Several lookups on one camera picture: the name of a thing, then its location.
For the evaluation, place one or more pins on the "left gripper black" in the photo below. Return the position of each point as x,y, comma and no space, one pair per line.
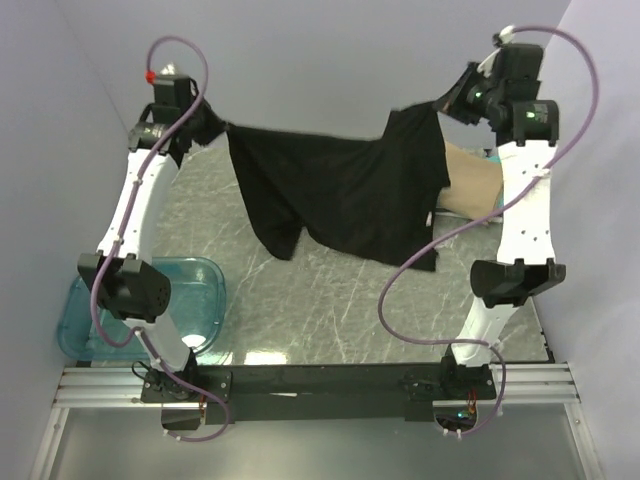
206,107

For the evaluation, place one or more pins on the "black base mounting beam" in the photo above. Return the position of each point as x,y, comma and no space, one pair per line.
339,392

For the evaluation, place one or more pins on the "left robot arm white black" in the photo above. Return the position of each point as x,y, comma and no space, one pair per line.
129,298

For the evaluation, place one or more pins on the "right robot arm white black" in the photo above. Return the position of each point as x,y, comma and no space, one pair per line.
525,264

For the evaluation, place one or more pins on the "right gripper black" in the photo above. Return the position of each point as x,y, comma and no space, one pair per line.
452,102

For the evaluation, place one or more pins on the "black t shirt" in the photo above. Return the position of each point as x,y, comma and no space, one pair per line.
373,199

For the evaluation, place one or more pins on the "blue transparent plastic bin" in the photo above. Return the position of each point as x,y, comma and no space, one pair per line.
197,306

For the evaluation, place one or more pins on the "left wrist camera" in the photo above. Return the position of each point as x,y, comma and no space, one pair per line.
170,89

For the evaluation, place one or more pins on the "folded teal t shirt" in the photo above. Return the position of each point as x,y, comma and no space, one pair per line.
495,159

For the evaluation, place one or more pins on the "folded tan t shirt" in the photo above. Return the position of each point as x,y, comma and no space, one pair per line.
474,182

